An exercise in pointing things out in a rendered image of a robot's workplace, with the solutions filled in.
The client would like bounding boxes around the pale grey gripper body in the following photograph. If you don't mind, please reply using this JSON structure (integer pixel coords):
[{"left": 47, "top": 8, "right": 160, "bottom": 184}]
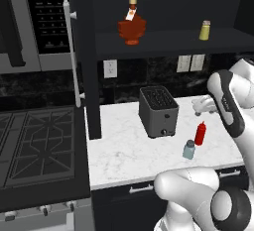
[{"left": 190, "top": 95, "right": 219, "bottom": 117}]

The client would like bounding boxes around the red condiment bottle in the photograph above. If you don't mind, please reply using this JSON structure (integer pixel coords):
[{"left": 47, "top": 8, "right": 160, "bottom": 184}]
[{"left": 193, "top": 120, "right": 207, "bottom": 147}]

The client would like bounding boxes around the grey-blue shaker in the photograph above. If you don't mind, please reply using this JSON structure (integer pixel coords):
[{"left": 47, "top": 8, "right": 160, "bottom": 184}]
[{"left": 182, "top": 139, "right": 196, "bottom": 161}]

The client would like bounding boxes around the yellow shaker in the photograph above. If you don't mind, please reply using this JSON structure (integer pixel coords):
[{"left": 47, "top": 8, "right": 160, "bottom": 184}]
[{"left": 198, "top": 19, "right": 212, "bottom": 42}]

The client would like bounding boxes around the red-brown syrup bottle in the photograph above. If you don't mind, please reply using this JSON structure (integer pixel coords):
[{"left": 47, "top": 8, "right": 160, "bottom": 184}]
[{"left": 117, "top": 0, "right": 148, "bottom": 47}]

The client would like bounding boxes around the dark open cabinet door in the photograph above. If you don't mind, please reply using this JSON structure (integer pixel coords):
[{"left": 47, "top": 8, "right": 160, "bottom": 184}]
[{"left": 65, "top": 0, "right": 102, "bottom": 141}]

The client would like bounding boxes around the grey toaster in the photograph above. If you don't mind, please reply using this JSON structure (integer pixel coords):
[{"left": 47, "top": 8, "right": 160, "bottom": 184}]
[{"left": 138, "top": 85, "right": 181, "bottom": 140}]

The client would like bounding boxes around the dark drawer front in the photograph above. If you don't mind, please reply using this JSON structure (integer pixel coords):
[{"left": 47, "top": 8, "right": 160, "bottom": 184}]
[
  {"left": 216, "top": 165, "right": 250, "bottom": 191},
  {"left": 90, "top": 177, "right": 170, "bottom": 231}
]

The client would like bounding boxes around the silver hob knob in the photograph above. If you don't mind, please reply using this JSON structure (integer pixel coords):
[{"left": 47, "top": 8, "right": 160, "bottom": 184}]
[
  {"left": 39, "top": 204, "right": 53, "bottom": 217},
  {"left": 4, "top": 209, "right": 18, "bottom": 223},
  {"left": 64, "top": 200, "right": 77, "bottom": 213}
]

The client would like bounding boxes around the black gas hob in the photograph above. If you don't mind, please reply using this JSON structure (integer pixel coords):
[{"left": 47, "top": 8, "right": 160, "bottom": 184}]
[{"left": 0, "top": 105, "right": 96, "bottom": 231}]

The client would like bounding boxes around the silver microwave oven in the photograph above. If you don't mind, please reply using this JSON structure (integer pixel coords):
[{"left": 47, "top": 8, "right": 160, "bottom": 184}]
[{"left": 0, "top": 0, "right": 74, "bottom": 75}]

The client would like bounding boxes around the white light switch plate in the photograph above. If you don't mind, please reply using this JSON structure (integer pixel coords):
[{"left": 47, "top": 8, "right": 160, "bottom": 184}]
[
  {"left": 176, "top": 55, "right": 192, "bottom": 73},
  {"left": 190, "top": 54, "right": 206, "bottom": 72}
]

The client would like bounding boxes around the dark wall cabinet with shelf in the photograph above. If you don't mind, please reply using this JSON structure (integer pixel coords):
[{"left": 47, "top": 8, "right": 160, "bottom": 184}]
[{"left": 92, "top": 0, "right": 254, "bottom": 60}]

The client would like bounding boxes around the silver drawer handle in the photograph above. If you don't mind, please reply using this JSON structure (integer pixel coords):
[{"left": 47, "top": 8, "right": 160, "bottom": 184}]
[
  {"left": 217, "top": 169, "right": 242, "bottom": 179},
  {"left": 128, "top": 183, "right": 156, "bottom": 195}
]

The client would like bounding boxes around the white wall socket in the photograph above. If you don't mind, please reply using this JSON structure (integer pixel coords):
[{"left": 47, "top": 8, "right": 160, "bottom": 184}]
[{"left": 102, "top": 58, "right": 119, "bottom": 79}]

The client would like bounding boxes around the long silver door handle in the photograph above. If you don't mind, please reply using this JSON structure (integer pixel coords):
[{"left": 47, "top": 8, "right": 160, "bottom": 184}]
[{"left": 63, "top": 0, "right": 86, "bottom": 109}]

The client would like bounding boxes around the dark microwave handle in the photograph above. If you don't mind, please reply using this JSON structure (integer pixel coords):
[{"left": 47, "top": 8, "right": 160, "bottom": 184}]
[{"left": 0, "top": 0, "right": 27, "bottom": 68}]

